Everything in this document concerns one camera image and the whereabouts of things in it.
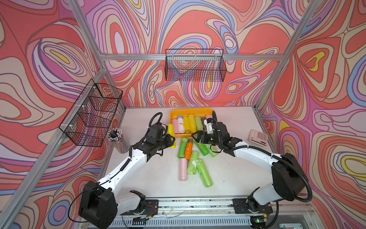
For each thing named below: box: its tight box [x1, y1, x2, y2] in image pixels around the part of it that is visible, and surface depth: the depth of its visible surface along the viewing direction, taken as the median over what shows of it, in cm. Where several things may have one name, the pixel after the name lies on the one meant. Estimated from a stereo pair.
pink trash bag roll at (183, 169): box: [178, 157, 188, 182], surface depth 86 cm
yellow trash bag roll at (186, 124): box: [183, 115, 191, 134], surface depth 107 cm
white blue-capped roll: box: [177, 114, 185, 134], surface depth 106 cm
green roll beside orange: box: [177, 137, 189, 159], surface depth 95 cm
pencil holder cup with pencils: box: [106, 127, 130, 154], surface depth 84 cm
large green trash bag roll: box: [195, 158, 214, 188], surface depth 84 cm
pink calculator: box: [248, 128, 268, 147], surface depth 101 cm
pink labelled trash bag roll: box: [171, 118, 180, 135], surface depth 107 cm
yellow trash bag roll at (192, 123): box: [188, 113, 198, 134], surface depth 107 cm
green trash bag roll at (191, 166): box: [186, 150, 200, 176], surface depth 87 cm
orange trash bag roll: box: [183, 138, 194, 161], surface depth 93 cm
